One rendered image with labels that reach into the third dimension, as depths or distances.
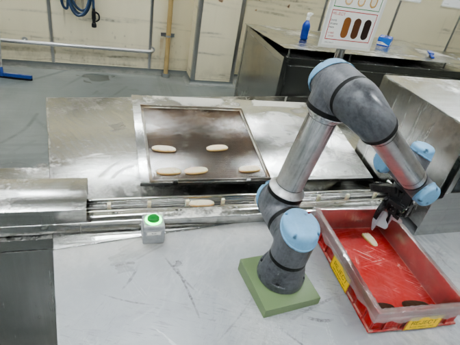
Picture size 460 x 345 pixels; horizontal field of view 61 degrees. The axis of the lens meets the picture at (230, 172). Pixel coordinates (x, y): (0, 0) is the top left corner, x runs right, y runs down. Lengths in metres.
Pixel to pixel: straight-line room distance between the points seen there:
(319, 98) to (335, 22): 1.25
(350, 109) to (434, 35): 5.83
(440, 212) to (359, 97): 0.91
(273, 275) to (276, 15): 4.43
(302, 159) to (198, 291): 0.50
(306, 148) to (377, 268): 0.60
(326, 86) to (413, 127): 0.80
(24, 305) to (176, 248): 0.62
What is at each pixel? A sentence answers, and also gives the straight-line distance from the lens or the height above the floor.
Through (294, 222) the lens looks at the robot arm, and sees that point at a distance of 1.11.
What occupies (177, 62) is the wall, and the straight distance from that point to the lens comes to 5.16.
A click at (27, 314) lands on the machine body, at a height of 0.43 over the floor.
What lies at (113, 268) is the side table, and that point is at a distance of 1.27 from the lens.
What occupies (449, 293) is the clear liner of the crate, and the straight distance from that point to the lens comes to 1.45.
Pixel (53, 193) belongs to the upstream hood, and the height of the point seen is 0.92.
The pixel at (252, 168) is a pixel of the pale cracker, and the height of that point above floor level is 0.91.
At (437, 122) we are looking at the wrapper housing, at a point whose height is 1.26.
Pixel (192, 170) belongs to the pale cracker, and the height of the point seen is 0.91.
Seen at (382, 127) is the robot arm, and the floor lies 1.42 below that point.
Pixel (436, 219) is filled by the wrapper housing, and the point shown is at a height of 0.90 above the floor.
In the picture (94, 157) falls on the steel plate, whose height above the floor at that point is 0.82.
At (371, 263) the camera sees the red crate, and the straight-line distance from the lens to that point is 1.51.
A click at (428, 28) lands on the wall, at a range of 6.63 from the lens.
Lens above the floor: 1.76
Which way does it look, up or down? 33 degrees down
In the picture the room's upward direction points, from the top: 11 degrees clockwise
